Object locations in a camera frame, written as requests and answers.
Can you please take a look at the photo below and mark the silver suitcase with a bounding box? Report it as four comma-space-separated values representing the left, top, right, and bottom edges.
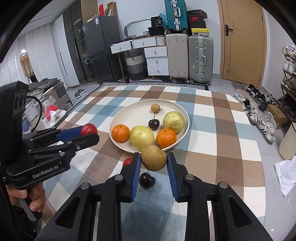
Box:
188, 36, 214, 86

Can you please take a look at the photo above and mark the yellow shoe box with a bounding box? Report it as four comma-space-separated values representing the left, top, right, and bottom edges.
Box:
191, 28, 210, 37

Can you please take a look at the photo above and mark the person's left hand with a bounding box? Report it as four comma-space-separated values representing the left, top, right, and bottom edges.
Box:
6, 182, 46, 212

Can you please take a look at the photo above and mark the dark cherry with stem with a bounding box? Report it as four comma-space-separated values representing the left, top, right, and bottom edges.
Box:
148, 114, 160, 131

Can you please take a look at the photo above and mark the red cherry tomato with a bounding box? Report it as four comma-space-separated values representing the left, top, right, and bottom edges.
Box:
80, 123, 98, 136
122, 157, 133, 166

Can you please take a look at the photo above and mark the cream oval plate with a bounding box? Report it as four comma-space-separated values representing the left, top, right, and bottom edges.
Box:
109, 99, 190, 152

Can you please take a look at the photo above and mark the black cable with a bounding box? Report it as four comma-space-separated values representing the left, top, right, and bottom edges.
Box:
26, 95, 43, 133

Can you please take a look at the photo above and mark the black refrigerator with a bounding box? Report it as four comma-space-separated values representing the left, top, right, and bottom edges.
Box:
83, 16, 122, 84

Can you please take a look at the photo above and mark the shoe rack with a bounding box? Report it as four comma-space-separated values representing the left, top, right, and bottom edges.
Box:
278, 45, 295, 134

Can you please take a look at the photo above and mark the white plastic bag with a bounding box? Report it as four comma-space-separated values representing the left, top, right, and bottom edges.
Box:
275, 156, 296, 197

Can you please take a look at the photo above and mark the red cherry tomato front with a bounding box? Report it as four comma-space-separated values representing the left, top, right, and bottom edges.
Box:
80, 123, 98, 136

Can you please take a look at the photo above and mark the teal suitcase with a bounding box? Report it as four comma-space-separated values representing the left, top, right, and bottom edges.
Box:
164, 0, 188, 34

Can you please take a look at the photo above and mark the brown longan small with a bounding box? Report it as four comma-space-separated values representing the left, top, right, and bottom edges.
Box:
151, 103, 162, 113

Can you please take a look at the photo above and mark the white drawer desk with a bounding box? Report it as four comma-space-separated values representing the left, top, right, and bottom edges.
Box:
110, 35, 169, 77

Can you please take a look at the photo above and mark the black glass cabinet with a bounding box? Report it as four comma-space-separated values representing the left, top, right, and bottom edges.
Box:
63, 1, 93, 84

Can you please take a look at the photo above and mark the orange tangerine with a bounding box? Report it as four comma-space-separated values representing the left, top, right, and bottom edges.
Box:
111, 124, 130, 143
156, 128, 177, 149

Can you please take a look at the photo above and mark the wooden door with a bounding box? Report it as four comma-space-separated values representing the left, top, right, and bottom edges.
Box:
217, 1, 267, 87

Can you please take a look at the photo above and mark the brown longan large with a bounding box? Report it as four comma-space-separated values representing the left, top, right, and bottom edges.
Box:
140, 145, 167, 171

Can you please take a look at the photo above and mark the woven laundry basket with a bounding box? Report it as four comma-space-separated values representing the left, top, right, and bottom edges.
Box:
125, 53, 147, 81

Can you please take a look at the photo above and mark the green passion fruit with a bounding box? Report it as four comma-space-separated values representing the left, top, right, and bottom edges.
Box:
163, 111, 185, 133

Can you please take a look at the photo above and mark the yellow-green passion fruit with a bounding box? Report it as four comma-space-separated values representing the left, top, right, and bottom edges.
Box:
129, 126, 154, 150

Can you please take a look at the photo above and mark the beige suitcase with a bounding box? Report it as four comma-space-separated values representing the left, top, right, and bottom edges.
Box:
166, 34, 189, 79

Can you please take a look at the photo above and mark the black shoe boxes stack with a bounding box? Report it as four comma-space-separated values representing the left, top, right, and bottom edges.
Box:
187, 9, 208, 29

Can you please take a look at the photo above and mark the red cherry tomato back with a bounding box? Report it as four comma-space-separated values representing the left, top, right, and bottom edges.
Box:
122, 157, 133, 166

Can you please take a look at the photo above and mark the checkered tablecloth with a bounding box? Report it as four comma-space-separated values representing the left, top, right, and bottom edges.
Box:
43, 85, 266, 240

